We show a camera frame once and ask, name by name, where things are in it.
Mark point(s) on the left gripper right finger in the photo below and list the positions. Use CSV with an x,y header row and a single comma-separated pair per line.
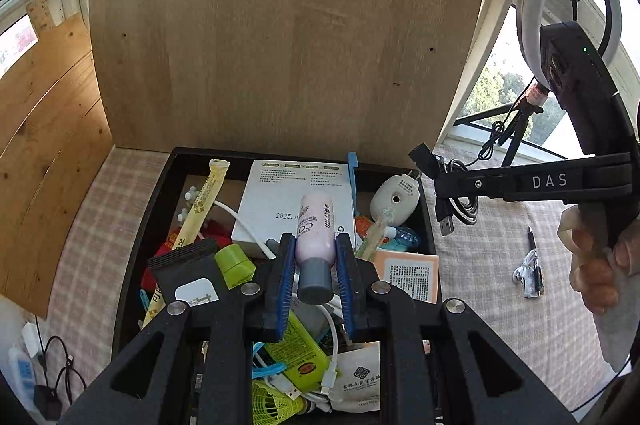
x,y
438,360

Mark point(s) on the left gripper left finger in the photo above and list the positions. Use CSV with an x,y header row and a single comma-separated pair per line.
x,y
194,361

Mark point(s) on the pink tube grey cap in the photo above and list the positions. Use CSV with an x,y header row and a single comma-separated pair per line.
x,y
315,248

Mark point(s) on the person right hand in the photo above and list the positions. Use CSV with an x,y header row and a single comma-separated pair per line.
x,y
591,275

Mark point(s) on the white tea sachet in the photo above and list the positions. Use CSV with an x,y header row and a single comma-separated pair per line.
x,y
357,388

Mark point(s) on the black pen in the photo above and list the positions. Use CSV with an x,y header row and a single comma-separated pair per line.
x,y
538,282

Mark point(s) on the black card package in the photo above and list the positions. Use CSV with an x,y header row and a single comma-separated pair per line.
x,y
189,274

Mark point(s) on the black tripod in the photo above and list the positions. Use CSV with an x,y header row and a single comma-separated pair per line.
x,y
510,123

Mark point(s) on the orange white packet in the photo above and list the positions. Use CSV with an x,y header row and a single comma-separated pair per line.
x,y
415,274

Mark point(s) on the green tube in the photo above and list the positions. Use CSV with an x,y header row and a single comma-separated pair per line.
x,y
235,267

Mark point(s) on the checkered tablecloth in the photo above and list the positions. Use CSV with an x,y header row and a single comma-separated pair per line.
x,y
554,334

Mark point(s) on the snack packet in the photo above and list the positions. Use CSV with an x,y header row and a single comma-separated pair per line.
x,y
523,275

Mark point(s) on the blue sanitizer bottle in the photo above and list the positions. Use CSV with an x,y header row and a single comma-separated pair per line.
x,y
400,239

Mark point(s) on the black storage tray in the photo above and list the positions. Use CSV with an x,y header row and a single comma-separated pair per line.
x,y
151,234

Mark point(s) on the white flat box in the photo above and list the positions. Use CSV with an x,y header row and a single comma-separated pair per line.
x,y
270,201

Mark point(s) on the white plug-in device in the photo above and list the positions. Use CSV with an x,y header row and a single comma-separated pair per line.
x,y
395,200

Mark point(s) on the yellow stick sachet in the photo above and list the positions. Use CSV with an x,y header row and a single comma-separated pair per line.
x,y
191,227

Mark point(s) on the blue plastic phone stand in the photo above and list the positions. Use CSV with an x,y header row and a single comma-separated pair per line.
x,y
353,164

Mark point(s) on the wooden board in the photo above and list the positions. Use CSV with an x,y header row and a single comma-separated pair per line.
x,y
313,78

